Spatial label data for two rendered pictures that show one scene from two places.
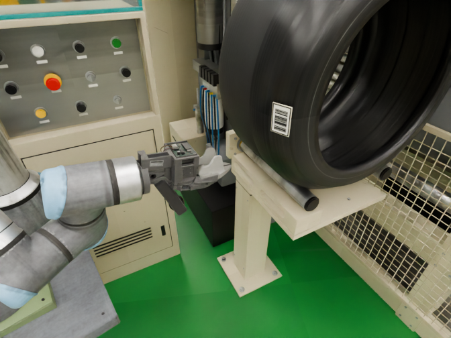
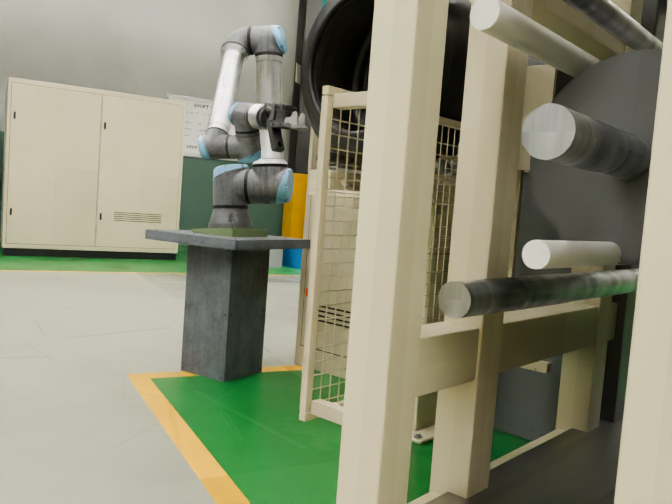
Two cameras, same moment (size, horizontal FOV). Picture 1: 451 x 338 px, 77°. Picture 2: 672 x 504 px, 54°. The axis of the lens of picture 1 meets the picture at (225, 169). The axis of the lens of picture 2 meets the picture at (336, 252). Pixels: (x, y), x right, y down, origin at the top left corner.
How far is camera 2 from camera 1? 2.25 m
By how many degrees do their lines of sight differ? 71
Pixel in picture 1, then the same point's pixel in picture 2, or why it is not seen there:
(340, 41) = (317, 27)
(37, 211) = (266, 177)
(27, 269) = (211, 137)
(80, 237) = (235, 141)
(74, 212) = (234, 118)
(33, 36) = not seen: hidden behind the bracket
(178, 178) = (272, 116)
